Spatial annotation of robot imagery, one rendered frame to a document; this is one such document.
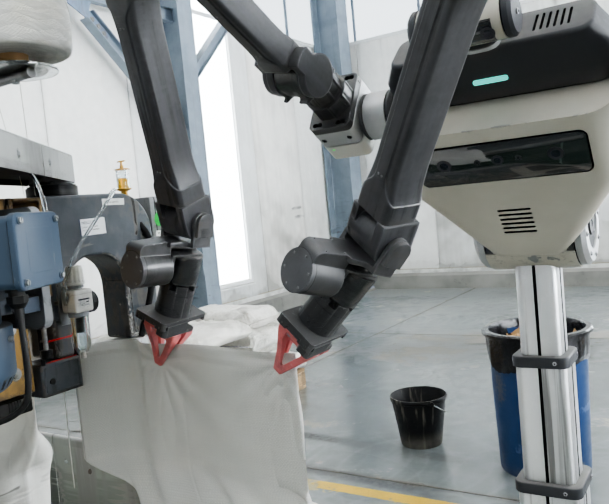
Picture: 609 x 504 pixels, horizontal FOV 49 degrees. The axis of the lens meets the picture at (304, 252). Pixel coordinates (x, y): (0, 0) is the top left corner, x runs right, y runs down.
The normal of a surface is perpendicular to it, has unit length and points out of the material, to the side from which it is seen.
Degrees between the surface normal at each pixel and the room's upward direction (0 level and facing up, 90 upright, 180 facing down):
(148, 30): 106
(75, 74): 90
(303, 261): 75
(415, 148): 126
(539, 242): 130
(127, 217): 90
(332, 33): 90
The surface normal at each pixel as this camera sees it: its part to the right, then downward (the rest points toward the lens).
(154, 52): 0.72, 0.22
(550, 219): -0.35, 0.72
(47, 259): 0.99, -0.08
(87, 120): 0.84, -0.04
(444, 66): 0.45, 0.59
